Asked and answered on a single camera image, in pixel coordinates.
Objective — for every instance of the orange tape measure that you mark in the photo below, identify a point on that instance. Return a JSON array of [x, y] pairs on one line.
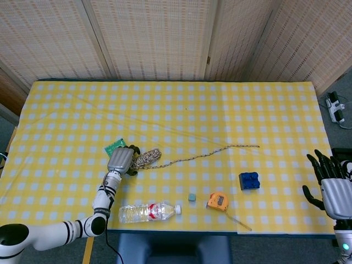
[[218, 202]]

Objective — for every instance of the woven folding screen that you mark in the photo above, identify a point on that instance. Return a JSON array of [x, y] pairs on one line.
[[151, 41]]

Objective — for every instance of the brown wooden panel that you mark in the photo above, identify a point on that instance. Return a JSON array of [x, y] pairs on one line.
[[9, 93]]

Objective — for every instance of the blue building block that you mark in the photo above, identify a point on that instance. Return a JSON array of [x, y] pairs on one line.
[[248, 181]]

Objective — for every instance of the green circuit board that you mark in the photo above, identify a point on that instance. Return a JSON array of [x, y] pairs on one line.
[[114, 147]]

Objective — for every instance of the black and white shoe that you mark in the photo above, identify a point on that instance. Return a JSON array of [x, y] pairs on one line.
[[349, 167]]

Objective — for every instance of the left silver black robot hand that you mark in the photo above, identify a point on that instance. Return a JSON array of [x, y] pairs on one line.
[[119, 160]]

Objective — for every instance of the yellow floor tape strip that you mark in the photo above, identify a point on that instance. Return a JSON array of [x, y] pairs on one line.
[[88, 251]]

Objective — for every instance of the white power strip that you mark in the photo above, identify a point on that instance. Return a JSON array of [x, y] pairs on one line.
[[334, 108]]

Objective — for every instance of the blue padded robot base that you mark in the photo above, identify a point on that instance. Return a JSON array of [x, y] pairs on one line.
[[132, 250]]

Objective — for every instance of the small teal eraser cube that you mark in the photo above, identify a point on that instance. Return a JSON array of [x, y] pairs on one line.
[[191, 197]]

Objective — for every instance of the yellow checked tablecloth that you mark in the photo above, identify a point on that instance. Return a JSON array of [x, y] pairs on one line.
[[192, 110]]

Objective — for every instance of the clear plastic water bottle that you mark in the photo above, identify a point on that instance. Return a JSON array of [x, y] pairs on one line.
[[143, 213]]

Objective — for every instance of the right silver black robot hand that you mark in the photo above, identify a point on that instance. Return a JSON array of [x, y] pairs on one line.
[[336, 198]]

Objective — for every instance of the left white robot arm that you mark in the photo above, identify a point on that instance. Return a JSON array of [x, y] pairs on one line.
[[55, 231]]

